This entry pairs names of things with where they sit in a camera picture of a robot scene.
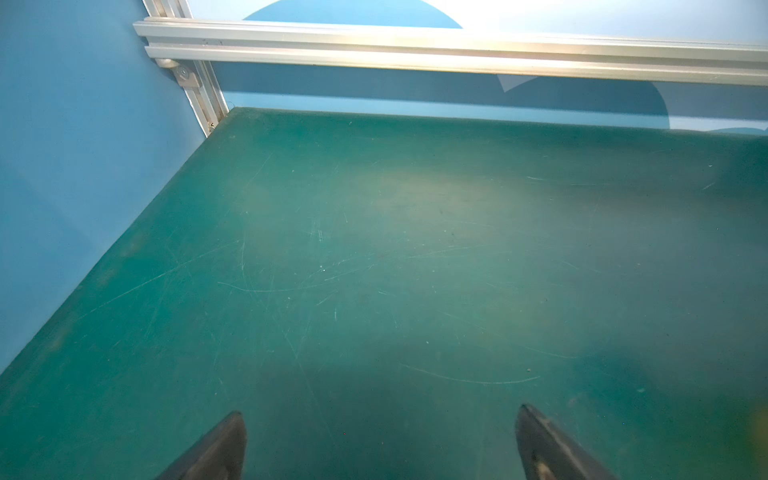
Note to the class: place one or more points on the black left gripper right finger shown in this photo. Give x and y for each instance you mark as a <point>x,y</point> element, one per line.
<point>548,452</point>

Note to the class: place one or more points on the horizontal aluminium back rail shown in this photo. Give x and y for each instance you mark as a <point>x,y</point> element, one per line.
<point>454,50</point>

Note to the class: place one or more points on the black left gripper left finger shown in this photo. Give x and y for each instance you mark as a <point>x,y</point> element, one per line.
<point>219,454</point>

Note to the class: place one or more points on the left aluminium corner post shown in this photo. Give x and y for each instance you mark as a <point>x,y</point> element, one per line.
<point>196,78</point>

